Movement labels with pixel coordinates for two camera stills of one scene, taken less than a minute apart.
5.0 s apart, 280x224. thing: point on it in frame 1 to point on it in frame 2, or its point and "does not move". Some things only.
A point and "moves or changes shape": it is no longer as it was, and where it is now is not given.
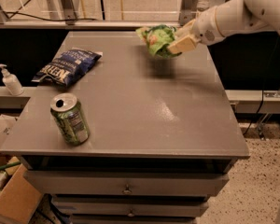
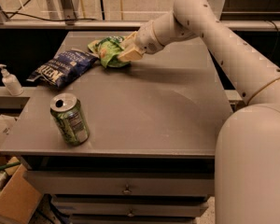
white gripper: [206, 27] to [147, 38]
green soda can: [71, 119] does not move
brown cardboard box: [17, 201] does not move
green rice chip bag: [157, 37] moves or changes shape
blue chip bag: [68, 67] does not move
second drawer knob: [131, 214] does not move
